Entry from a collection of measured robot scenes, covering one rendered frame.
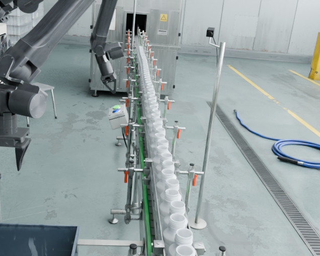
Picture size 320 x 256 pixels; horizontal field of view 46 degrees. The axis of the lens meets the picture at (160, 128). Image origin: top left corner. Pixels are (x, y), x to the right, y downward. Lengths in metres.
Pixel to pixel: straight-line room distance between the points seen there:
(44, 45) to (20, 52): 0.06
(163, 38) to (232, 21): 6.06
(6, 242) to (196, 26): 10.62
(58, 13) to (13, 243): 0.72
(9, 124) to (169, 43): 5.11
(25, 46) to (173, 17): 5.05
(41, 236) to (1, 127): 0.46
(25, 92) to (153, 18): 5.06
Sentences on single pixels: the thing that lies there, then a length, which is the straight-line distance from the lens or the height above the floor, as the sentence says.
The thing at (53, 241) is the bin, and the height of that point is 0.89.
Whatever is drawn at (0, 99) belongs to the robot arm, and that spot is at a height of 1.39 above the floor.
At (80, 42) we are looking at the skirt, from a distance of 11.52.
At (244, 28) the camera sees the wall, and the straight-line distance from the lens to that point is 11.91.
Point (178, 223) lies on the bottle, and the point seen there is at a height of 1.16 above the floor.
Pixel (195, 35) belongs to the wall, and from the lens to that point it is 11.60.
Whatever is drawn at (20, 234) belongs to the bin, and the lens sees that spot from 1.29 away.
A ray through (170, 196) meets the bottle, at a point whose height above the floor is 1.16.
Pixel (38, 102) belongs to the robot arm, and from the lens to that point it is 0.88.
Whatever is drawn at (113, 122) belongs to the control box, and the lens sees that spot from 1.76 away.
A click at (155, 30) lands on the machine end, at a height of 1.11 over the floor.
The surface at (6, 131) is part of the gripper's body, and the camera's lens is 0.94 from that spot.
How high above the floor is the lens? 1.65
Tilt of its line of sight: 20 degrees down
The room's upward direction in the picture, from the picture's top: 6 degrees clockwise
